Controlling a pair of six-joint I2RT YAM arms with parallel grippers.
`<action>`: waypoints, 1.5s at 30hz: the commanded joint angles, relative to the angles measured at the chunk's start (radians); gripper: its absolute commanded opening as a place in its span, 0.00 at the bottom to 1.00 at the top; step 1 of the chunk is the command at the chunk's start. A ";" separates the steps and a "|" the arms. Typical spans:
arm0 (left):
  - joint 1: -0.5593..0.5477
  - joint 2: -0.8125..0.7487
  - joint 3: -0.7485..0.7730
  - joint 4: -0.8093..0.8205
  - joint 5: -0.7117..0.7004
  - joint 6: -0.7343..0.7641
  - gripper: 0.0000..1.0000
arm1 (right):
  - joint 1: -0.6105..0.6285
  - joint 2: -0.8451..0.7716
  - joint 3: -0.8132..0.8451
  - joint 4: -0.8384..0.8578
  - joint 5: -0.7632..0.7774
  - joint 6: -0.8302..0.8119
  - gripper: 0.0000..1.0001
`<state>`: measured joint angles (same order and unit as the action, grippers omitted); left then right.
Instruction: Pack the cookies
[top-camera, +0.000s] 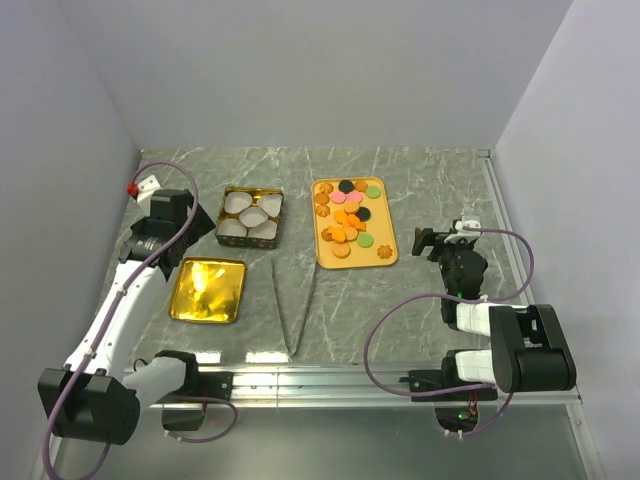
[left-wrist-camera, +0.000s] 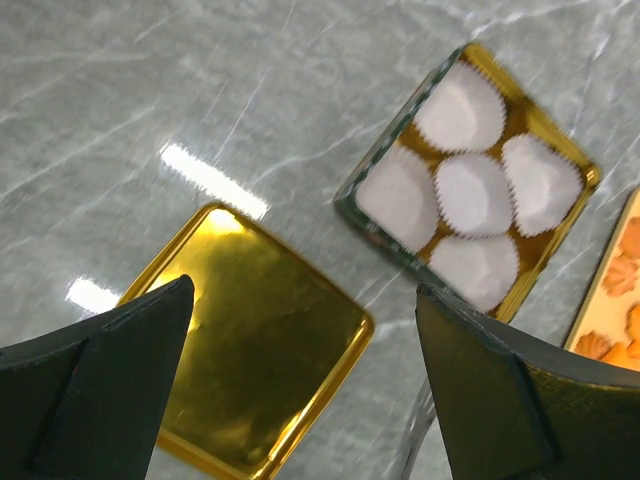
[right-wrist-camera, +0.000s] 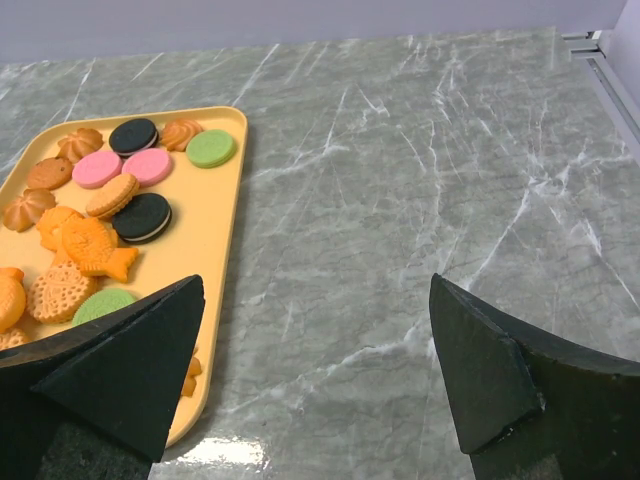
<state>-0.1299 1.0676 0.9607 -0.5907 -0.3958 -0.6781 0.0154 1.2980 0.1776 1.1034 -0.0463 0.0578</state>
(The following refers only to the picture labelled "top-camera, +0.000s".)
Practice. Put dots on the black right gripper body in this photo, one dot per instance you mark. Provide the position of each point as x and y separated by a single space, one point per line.
447 259

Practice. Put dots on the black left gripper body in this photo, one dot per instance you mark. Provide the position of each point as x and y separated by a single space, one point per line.
199 227

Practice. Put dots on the orange fish cookie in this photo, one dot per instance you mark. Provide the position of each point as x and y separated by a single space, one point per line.
354 221
341 217

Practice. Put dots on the green cookie tin box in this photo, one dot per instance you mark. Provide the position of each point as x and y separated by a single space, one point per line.
250 218

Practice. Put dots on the round orange chip cookie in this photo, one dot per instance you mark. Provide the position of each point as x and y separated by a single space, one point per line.
351 207

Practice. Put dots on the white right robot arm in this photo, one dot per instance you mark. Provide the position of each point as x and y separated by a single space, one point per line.
527 351

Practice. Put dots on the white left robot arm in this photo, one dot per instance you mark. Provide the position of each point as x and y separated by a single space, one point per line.
90 397

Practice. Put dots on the flower shaped brown cookie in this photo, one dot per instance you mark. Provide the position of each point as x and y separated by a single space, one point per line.
385 252

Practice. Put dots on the green round cookie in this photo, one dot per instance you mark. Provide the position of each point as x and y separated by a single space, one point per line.
365 240

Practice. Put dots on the gold cookie tray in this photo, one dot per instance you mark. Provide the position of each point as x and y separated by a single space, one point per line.
374 214

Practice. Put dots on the round tan sandwich cookie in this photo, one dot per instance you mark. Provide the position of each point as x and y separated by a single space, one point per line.
341 250

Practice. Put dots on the gold tin lid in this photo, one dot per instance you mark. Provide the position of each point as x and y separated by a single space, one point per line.
208 290

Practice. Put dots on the black round cookie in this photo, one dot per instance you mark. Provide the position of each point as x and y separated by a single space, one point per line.
346 186

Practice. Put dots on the pink round cookie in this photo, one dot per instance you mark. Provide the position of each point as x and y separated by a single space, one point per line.
338 197

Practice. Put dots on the swirl brown cookie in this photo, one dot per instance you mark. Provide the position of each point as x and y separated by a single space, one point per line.
325 188

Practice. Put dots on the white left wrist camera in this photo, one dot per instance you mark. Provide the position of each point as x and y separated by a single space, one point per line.
140 190

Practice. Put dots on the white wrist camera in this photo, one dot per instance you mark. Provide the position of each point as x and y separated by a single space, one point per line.
140 190
467 229

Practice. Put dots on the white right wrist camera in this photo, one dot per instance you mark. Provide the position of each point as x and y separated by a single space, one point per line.
467 229

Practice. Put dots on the aluminium mounting rail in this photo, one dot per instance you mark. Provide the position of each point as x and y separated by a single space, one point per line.
339 386

